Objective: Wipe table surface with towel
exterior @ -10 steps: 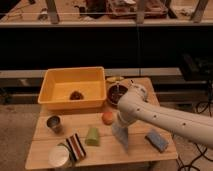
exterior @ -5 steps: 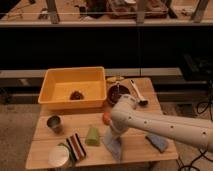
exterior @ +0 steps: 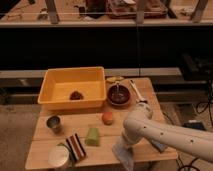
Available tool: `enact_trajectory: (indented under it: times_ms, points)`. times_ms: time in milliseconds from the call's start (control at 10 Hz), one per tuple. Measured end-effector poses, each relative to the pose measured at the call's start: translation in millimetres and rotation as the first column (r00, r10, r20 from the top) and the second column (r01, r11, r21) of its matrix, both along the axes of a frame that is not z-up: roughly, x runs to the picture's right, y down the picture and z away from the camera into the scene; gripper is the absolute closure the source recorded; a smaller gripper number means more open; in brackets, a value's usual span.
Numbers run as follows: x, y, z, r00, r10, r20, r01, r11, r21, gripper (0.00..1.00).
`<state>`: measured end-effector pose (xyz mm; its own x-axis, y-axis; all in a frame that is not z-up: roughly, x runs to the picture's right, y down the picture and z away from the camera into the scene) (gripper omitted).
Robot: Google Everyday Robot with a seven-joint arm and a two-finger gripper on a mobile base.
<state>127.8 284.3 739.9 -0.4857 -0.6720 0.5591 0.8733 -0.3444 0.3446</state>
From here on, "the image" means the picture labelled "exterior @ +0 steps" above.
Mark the white spoon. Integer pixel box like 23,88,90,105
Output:
130,80,147,103

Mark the large silver can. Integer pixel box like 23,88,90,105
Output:
48,146,70,169

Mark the dark brown bowl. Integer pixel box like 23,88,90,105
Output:
107,84,131,106

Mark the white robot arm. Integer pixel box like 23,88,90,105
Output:
123,102,213,163

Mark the yellow plastic bin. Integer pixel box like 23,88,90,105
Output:
38,67,106,110

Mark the yellow banana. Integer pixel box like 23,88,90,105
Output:
106,76,124,83

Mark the brown object in bin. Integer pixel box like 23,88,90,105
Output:
69,91,84,100

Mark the grey cloth towel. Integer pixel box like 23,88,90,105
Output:
112,142,134,171

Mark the utensil in bowl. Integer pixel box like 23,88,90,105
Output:
116,83,119,95

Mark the blue sponge block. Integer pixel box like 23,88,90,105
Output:
150,140,167,153

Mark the wooden table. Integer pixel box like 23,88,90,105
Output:
25,78,178,170

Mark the orange fruit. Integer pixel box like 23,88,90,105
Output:
102,112,114,125

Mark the small metal cup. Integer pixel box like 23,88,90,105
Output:
46,115,62,134

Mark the green rolled cloth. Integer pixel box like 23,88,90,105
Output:
85,127,99,146

